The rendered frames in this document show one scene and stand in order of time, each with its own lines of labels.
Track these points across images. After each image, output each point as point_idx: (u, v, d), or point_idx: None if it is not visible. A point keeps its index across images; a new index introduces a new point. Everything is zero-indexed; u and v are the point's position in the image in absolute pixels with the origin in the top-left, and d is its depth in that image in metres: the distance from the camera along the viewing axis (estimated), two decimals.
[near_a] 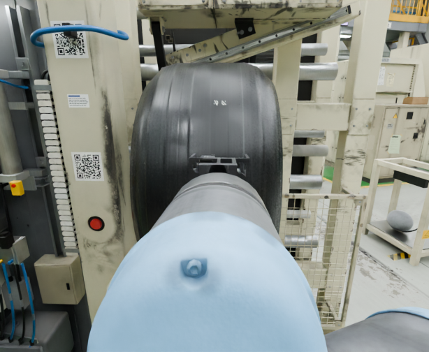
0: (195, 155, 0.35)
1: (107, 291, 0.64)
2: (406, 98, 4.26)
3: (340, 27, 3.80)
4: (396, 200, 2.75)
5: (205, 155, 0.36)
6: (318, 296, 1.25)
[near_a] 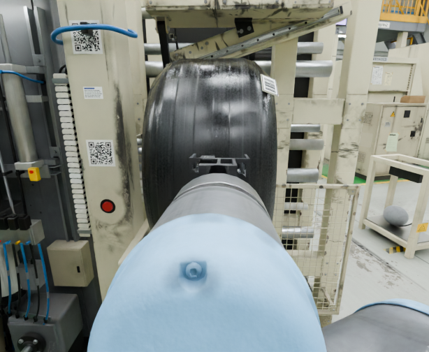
0: (195, 155, 0.35)
1: (119, 265, 0.71)
2: (404, 97, 4.33)
3: (338, 27, 3.87)
4: (393, 196, 2.81)
5: (205, 155, 0.36)
6: (314, 282, 1.31)
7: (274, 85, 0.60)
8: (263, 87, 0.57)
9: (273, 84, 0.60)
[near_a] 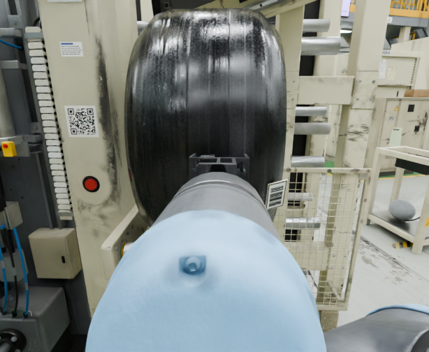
0: (195, 155, 0.35)
1: (102, 249, 0.61)
2: (408, 91, 4.23)
3: (341, 18, 3.77)
4: (398, 190, 2.72)
5: (205, 155, 0.36)
6: (320, 275, 1.22)
7: (281, 192, 0.49)
8: (266, 207, 0.50)
9: (281, 191, 0.49)
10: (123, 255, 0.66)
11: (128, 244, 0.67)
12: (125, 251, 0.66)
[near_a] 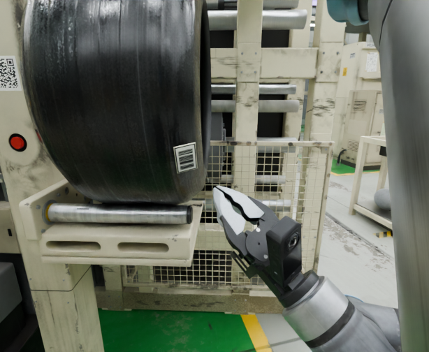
0: None
1: (19, 207, 0.58)
2: None
3: None
4: (384, 180, 2.69)
5: None
6: None
7: (192, 155, 0.49)
8: (177, 170, 0.49)
9: (191, 154, 0.48)
10: (56, 204, 0.66)
11: None
12: None
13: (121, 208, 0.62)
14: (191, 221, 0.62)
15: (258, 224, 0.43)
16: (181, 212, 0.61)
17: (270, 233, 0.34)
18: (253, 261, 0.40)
